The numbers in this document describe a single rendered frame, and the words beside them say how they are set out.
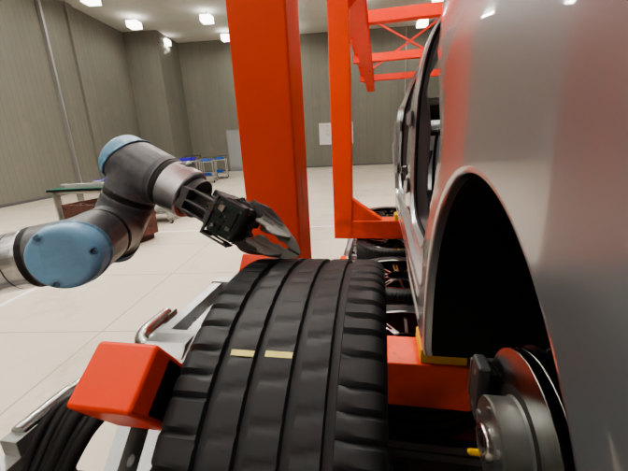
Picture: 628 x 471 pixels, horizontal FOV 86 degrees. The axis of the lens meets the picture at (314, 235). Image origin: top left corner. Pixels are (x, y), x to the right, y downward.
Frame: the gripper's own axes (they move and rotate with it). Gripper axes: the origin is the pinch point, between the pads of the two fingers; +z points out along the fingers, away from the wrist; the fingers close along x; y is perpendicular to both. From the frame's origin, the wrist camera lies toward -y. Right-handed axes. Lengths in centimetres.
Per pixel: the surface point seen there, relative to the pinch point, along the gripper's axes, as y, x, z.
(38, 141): -841, -279, -1040
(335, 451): 27.2, -8.5, 16.7
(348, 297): 14.0, 1.1, 11.5
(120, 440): 23.3, -25.2, -3.8
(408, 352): -56, -23, 40
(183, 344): 17.2, -14.5, -4.2
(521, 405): -2.9, -4.3, 45.2
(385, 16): -529, 305, -139
